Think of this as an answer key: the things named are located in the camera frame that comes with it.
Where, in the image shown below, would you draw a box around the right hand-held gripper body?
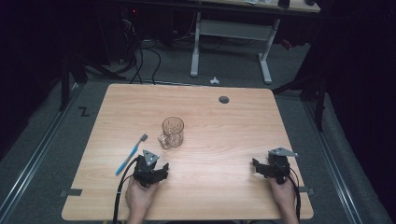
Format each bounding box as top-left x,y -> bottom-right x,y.
261,147 -> 299,186

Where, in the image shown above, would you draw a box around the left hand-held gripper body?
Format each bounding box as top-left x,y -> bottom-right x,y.
133,149 -> 166,189

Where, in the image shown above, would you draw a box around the blue toothbrush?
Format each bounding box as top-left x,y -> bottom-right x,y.
115,133 -> 149,176

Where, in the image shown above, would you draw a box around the clear glass mug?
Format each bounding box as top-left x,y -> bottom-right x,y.
157,116 -> 185,150

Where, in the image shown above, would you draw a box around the person's left hand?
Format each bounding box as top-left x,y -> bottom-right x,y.
124,176 -> 161,220

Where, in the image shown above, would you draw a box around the person's right hand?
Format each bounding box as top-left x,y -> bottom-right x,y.
268,176 -> 297,217

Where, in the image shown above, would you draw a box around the black metal stand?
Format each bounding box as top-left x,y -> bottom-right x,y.
58,50 -> 127,112
272,66 -> 331,133

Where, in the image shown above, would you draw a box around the white-framed desk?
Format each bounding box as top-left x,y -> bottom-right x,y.
122,0 -> 321,85

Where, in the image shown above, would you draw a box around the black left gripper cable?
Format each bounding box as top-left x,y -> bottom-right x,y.
111,156 -> 140,224

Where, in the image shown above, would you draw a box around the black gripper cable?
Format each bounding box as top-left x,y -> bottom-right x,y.
286,167 -> 303,222
111,156 -> 140,224

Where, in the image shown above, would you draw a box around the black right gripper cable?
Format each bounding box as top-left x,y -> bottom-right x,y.
286,167 -> 303,222

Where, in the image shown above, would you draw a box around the metal floor rail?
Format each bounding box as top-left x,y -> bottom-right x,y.
0,81 -> 82,218
303,101 -> 365,224

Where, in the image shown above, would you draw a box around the black floor cables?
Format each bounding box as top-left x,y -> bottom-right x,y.
120,12 -> 163,86

